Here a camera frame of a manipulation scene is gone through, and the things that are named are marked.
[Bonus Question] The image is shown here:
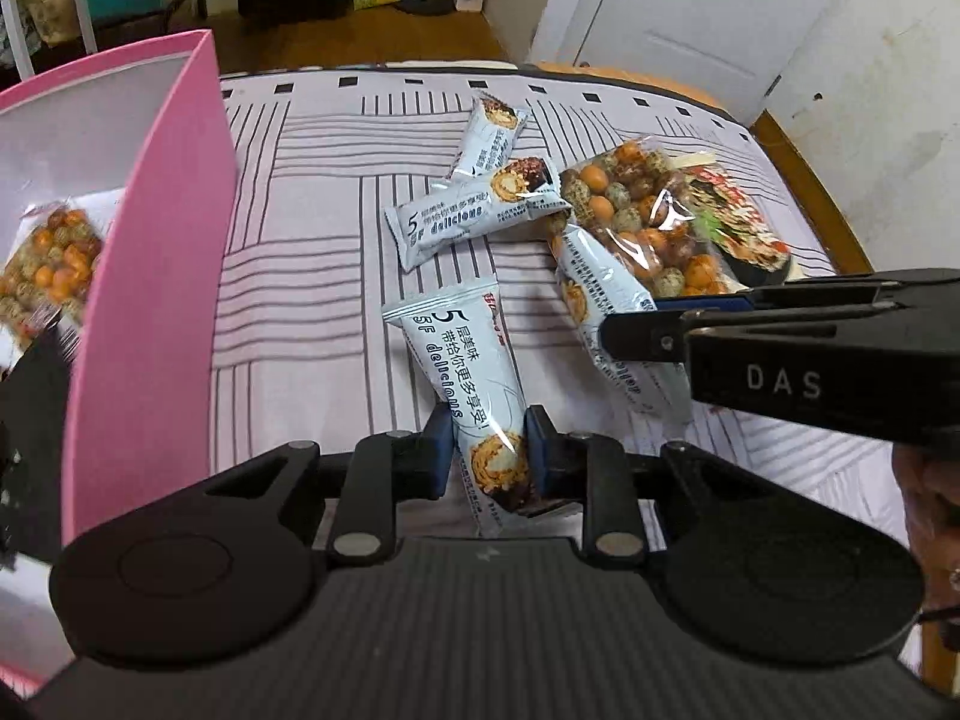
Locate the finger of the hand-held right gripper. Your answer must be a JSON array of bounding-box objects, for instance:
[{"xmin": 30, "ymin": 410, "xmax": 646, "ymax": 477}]
[
  {"xmin": 600, "ymin": 301, "xmax": 901, "ymax": 365},
  {"xmin": 654, "ymin": 274, "xmax": 908, "ymax": 314}
]

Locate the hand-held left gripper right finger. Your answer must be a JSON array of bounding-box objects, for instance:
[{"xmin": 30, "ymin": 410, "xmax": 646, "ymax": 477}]
[{"xmin": 525, "ymin": 406, "xmax": 758, "ymax": 565}]

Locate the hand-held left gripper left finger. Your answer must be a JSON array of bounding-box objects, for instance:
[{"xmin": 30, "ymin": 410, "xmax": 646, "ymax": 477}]
[{"xmin": 202, "ymin": 406, "xmax": 456, "ymax": 565}]

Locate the light blue pastry packet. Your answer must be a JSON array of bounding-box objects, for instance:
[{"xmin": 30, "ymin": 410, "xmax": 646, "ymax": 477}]
[
  {"xmin": 381, "ymin": 277, "xmax": 582, "ymax": 541},
  {"xmin": 384, "ymin": 156, "xmax": 575, "ymax": 275},
  {"xmin": 553, "ymin": 223, "xmax": 695, "ymax": 415},
  {"xmin": 448, "ymin": 90, "xmax": 527, "ymax": 182}
]

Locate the pink cardboard box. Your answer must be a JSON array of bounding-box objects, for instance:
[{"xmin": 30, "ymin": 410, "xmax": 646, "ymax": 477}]
[{"xmin": 0, "ymin": 30, "xmax": 241, "ymax": 691}]

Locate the black packet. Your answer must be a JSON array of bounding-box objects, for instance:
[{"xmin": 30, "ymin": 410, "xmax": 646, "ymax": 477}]
[{"xmin": 0, "ymin": 326, "xmax": 76, "ymax": 567}]

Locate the clear bag of coated peanuts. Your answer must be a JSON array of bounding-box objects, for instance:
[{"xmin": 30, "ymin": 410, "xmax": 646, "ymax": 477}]
[
  {"xmin": 0, "ymin": 199, "xmax": 106, "ymax": 350},
  {"xmin": 559, "ymin": 136, "xmax": 743, "ymax": 299}
]

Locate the person's right hand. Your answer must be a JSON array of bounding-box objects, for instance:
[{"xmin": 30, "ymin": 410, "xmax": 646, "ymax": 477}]
[{"xmin": 891, "ymin": 439, "xmax": 960, "ymax": 653}]

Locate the noodle packet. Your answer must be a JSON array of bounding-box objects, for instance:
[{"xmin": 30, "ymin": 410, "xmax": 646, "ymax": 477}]
[{"xmin": 667, "ymin": 151, "xmax": 794, "ymax": 287}]

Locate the striped bedsheet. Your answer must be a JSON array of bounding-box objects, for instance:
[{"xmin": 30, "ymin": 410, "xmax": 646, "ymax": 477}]
[{"xmin": 210, "ymin": 64, "xmax": 916, "ymax": 563}]

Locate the white door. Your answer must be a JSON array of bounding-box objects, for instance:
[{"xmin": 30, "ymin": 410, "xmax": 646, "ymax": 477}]
[{"xmin": 551, "ymin": 0, "xmax": 852, "ymax": 121}]

